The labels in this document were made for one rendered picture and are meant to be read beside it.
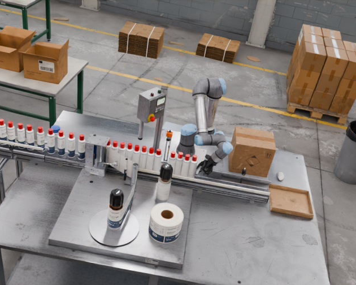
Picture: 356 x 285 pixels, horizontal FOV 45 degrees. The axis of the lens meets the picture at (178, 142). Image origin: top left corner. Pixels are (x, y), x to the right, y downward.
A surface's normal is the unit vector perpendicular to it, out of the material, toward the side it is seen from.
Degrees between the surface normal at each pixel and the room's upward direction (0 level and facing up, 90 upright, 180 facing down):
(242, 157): 90
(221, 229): 0
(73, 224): 0
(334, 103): 90
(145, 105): 90
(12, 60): 90
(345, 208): 0
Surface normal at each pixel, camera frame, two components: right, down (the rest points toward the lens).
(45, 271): 0.15, -0.81
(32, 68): -0.11, 0.56
